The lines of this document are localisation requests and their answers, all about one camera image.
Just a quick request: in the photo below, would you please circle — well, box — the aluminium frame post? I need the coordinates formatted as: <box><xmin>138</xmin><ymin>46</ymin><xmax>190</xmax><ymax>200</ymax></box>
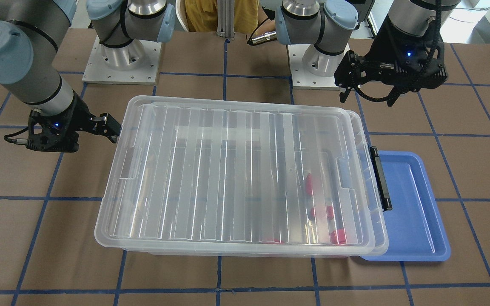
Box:
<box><xmin>216</xmin><ymin>0</ymin><xmax>235</xmax><ymax>40</ymax></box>

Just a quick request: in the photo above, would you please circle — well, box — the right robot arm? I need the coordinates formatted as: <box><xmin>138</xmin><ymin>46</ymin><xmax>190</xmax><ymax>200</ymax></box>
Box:
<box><xmin>0</xmin><ymin>0</ymin><xmax>177</xmax><ymax>153</ymax></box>

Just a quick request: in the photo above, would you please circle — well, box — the blue plastic tray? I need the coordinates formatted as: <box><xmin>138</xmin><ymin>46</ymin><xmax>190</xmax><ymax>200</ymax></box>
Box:
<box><xmin>364</xmin><ymin>150</ymin><xmax>451</xmax><ymax>262</ymax></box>

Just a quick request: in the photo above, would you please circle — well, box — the person in yellow shirt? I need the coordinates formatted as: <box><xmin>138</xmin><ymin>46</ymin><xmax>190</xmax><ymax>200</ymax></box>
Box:
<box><xmin>184</xmin><ymin>0</ymin><xmax>276</xmax><ymax>35</ymax></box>

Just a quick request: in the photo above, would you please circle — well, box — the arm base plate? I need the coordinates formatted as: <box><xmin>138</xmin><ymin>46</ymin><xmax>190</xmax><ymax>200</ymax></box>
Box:
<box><xmin>288</xmin><ymin>45</ymin><xmax>350</xmax><ymax>91</ymax></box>
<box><xmin>82</xmin><ymin>37</ymin><xmax>163</xmax><ymax>85</ymax></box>

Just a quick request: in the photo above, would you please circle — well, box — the red block front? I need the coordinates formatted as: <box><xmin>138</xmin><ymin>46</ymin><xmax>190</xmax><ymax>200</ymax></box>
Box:
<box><xmin>329</xmin><ymin>228</ymin><xmax>347</xmax><ymax>245</ymax></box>

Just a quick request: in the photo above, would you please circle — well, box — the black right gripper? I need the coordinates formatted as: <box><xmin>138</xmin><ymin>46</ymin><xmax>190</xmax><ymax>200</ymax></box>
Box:
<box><xmin>26</xmin><ymin>94</ymin><xmax>121</xmax><ymax>153</ymax></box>

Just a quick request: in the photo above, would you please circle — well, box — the clear plastic storage box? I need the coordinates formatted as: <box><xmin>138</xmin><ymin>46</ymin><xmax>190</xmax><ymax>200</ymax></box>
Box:
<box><xmin>120</xmin><ymin>102</ymin><xmax>389</xmax><ymax>258</ymax></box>

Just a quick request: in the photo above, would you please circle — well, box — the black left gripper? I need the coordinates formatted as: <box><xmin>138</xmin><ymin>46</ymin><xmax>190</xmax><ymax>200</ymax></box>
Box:
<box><xmin>334</xmin><ymin>19</ymin><xmax>448</xmax><ymax>107</ymax></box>

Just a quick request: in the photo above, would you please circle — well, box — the clear plastic box lid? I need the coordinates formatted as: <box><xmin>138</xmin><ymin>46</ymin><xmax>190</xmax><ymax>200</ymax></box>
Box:
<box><xmin>94</xmin><ymin>95</ymin><xmax>376</xmax><ymax>251</ymax></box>

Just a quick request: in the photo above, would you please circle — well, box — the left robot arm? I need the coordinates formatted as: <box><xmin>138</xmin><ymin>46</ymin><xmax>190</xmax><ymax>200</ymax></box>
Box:
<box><xmin>86</xmin><ymin>0</ymin><xmax>459</xmax><ymax>107</ymax></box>

